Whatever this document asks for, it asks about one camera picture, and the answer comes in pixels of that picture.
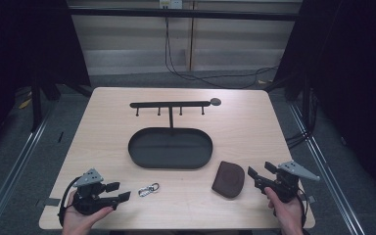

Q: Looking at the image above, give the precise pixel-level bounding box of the grey tape strip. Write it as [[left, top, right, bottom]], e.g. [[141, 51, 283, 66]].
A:
[[35, 197, 62, 209], [298, 194, 317, 204]]

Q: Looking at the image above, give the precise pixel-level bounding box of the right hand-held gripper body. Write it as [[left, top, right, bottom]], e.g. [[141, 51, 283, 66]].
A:
[[256, 160, 321, 204]]

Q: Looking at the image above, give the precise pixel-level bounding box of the brown leather wallet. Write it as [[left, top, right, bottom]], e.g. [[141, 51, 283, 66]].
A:
[[211, 161, 246, 200]]

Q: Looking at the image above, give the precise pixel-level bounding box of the black stand leg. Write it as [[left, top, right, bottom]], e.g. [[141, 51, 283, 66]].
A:
[[301, 77, 311, 131], [30, 77, 43, 132]]

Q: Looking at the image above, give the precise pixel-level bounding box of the yellow floor tape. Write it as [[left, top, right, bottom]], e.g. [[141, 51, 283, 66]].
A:
[[18, 97, 33, 110]]

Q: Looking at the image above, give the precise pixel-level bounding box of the person's left hand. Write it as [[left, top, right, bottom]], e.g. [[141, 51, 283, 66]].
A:
[[62, 190, 116, 235]]

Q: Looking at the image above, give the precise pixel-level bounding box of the black curtain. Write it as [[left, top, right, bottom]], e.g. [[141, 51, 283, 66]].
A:
[[0, 0, 91, 158], [273, 0, 376, 207]]

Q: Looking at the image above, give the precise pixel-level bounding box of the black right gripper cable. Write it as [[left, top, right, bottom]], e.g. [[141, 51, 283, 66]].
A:
[[295, 187, 309, 229]]

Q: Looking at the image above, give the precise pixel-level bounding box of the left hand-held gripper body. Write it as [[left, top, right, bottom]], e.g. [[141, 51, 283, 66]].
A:
[[72, 167, 118, 216]]

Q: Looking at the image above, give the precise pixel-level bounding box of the black cable from wall outlet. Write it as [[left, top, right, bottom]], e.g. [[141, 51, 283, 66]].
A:
[[164, 16, 279, 90]]

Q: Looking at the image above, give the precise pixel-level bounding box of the black key stand with tray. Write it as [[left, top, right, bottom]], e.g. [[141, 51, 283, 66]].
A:
[[127, 97, 222, 170]]

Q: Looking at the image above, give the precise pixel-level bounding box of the black horizontal metal bar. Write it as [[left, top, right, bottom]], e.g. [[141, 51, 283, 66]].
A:
[[68, 7, 300, 23]]

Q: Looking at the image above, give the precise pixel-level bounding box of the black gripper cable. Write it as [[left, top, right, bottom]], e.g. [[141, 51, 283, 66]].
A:
[[57, 175, 82, 228], [295, 187, 309, 229]]

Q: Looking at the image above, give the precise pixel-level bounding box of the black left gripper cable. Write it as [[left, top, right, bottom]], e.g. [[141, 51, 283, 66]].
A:
[[57, 175, 82, 228]]

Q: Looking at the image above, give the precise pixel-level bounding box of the black floor cable bundle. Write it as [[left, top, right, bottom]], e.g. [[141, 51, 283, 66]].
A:
[[285, 91, 318, 150]]

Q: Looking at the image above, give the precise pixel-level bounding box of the metal floor rail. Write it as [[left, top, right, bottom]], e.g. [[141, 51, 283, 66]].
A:
[[0, 97, 59, 235], [288, 102, 367, 235]]

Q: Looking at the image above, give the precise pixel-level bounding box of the silver keychain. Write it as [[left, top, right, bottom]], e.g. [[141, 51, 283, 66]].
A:
[[137, 182, 161, 198]]

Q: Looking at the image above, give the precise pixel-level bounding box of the white wall outlet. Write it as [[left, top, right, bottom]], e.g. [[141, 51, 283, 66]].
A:
[[159, 0, 184, 10]]

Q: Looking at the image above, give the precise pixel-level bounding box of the person's right hand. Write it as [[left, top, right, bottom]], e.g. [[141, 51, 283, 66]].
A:
[[263, 186, 306, 235]]

